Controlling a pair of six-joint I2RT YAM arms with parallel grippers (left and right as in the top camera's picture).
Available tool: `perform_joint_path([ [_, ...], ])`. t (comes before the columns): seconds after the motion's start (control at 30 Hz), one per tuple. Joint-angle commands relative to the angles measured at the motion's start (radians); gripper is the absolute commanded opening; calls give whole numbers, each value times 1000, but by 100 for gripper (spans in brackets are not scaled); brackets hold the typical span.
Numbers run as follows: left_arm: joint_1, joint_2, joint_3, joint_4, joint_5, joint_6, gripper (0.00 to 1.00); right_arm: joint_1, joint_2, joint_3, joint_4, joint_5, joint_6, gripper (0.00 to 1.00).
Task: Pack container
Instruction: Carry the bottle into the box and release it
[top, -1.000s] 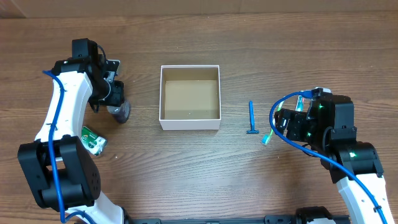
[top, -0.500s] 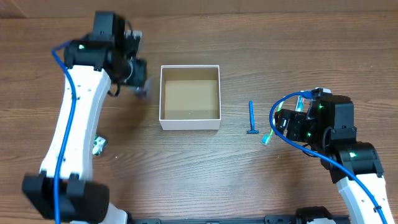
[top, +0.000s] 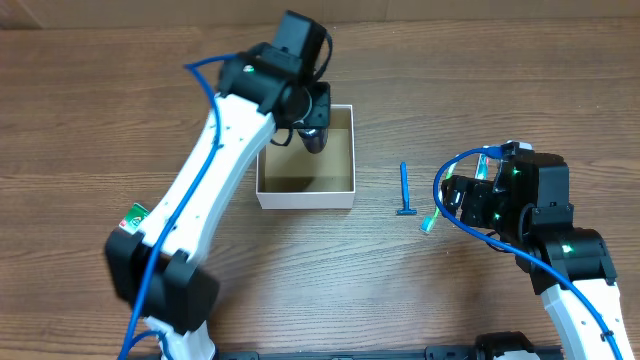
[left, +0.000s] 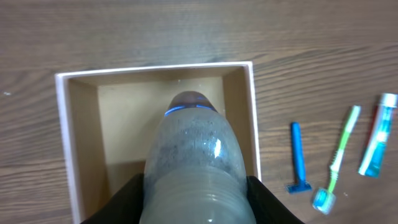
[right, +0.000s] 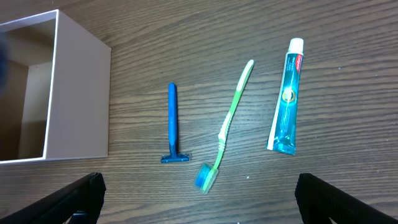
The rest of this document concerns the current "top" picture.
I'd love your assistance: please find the clear pump bottle dark liquid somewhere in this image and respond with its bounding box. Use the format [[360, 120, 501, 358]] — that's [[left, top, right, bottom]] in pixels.
[[297, 129, 328, 154]]

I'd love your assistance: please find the left blue cable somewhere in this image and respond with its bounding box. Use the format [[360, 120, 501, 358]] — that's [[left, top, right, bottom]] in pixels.
[[117, 53, 239, 360]]

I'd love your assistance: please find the white cardboard box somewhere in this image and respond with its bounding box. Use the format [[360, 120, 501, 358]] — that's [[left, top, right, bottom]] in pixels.
[[255, 104, 356, 210]]

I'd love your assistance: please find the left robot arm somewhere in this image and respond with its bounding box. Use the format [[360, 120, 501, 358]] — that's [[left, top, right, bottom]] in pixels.
[[104, 11, 333, 359]]

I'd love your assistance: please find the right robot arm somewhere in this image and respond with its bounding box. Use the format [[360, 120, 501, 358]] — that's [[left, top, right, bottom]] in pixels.
[[432, 142, 634, 359]]

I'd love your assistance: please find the blue disposable razor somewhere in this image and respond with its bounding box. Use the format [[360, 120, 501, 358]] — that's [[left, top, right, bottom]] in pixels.
[[396, 162, 417, 216]]

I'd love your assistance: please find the blue cable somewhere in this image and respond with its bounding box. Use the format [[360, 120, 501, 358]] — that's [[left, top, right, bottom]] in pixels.
[[117, 53, 239, 360], [432, 145, 626, 360]]

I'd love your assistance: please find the green white soap packet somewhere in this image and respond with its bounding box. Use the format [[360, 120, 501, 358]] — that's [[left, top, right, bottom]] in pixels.
[[119, 203, 149, 234]]

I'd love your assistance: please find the white teal toothpaste tube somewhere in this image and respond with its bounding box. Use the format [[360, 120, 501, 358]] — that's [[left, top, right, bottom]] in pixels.
[[474, 154, 490, 180]]

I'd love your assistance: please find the right blue cable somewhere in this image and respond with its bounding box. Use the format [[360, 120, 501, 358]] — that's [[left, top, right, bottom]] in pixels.
[[432, 145, 626, 360]]

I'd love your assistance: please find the green white toothbrush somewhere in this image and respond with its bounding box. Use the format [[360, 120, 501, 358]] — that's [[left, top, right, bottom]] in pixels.
[[420, 163, 456, 234]]

